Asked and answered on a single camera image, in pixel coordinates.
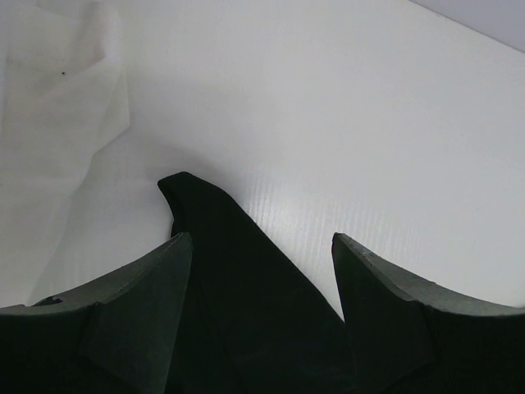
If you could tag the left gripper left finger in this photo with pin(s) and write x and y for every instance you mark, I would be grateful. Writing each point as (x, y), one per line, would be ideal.
(115, 334)

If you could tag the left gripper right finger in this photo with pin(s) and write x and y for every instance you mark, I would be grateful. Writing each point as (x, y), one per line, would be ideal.
(411, 335)

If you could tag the black daisy print t-shirt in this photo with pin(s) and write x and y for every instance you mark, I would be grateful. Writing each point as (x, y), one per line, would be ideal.
(251, 321)

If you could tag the white folded t-shirt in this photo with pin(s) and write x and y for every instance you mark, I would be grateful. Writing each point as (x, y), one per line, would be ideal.
(77, 197)

